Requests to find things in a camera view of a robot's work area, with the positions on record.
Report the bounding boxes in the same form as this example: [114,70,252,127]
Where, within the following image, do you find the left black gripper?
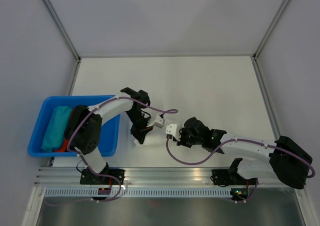
[125,109,154,145]

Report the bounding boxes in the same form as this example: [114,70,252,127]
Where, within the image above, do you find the white printed t shirt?
[134,135,167,147]

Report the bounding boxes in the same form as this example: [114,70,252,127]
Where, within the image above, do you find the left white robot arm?
[64,87,153,184]

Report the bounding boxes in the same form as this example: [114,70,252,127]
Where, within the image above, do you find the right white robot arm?
[172,117,316,190]

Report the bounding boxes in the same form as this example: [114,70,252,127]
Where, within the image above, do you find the blue plastic bin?
[27,95,120,158]

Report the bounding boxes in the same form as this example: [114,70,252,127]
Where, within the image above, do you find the red rolled t shirt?
[54,109,74,153]

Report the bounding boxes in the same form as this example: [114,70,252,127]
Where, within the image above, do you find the teal rolled t shirt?
[41,106,72,153]

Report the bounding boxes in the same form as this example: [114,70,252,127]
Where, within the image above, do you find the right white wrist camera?
[165,123,182,141]

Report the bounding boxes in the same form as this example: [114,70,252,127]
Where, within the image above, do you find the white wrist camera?
[165,123,182,141]
[147,114,166,129]

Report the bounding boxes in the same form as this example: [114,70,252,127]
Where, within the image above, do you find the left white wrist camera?
[147,114,166,129]

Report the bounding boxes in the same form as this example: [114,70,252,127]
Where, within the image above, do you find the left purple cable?
[44,95,179,206]

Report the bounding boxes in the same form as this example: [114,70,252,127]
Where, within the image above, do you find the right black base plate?
[210,169,257,187]

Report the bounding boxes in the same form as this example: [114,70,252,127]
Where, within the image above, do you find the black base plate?
[79,166,125,186]
[210,169,257,187]

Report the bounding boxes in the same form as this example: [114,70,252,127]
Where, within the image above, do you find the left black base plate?
[79,166,125,186]

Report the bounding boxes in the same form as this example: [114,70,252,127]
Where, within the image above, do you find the aluminium mounting rail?
[34,166,288,186]

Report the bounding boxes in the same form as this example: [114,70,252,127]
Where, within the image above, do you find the white slotted cable duct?
[44,187,232,198]

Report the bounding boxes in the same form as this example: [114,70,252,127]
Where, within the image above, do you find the left aluminium frame post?
[41,0,81,63]

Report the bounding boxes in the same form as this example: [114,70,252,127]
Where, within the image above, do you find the aluminium frame post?
[41,0,81,63]
[251,0,292,61]

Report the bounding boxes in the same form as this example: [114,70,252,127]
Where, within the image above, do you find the right aluminium frame post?
[251,0,292,61]

